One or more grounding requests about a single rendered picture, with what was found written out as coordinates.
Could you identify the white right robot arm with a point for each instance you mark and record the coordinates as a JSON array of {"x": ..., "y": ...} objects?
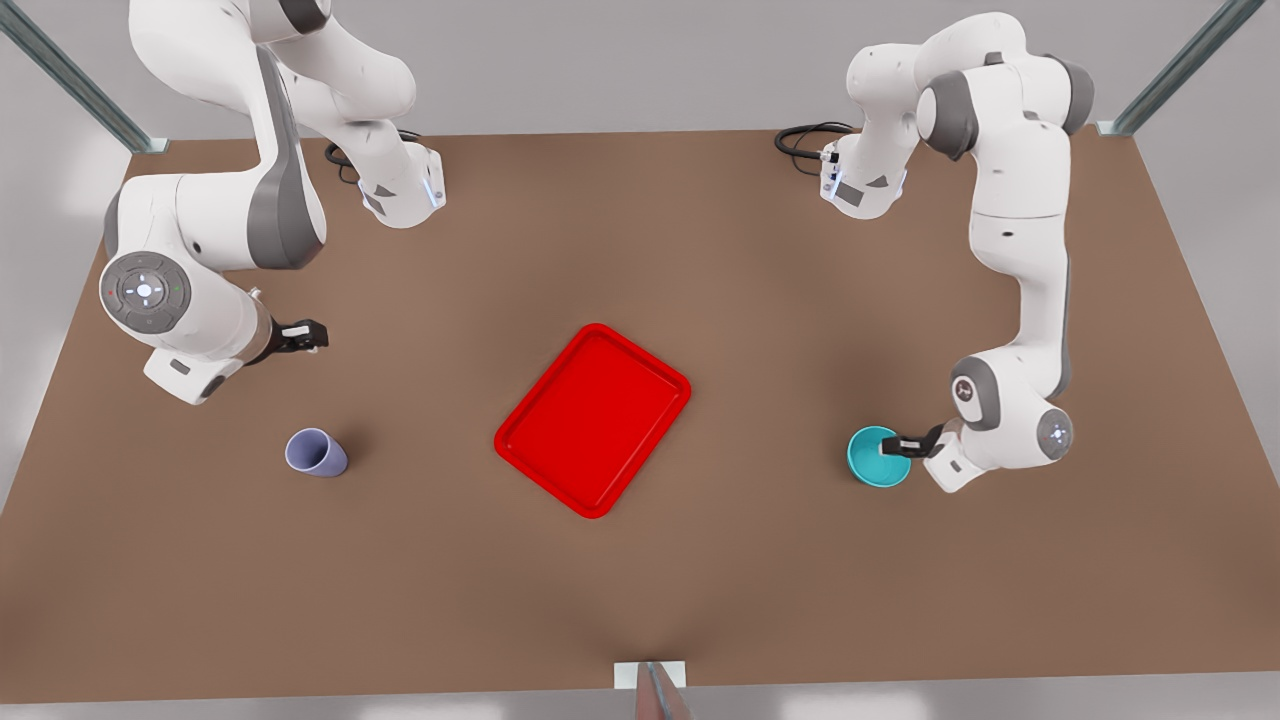
[{"x": 200, "y": 210}]

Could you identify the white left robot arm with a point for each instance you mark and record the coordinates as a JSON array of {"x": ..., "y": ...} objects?
[{"x": 1010, "y": 190}]

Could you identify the red rectangular tray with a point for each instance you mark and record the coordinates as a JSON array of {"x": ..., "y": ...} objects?
[{"x": 593, "y": 420}]

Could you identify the lavender cup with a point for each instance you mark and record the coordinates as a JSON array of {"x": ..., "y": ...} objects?
[{"x": 316, "y": 452}]

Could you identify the teal bowl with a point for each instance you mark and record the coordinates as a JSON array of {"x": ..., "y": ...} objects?
[{"x": 875, "y": 462}]

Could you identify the silver frame post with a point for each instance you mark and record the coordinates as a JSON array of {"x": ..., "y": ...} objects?
[
  {"x": 655, "y": 690},
  {"x": 75, "y": 75},
  {"x": 1180, "y": 65}
]

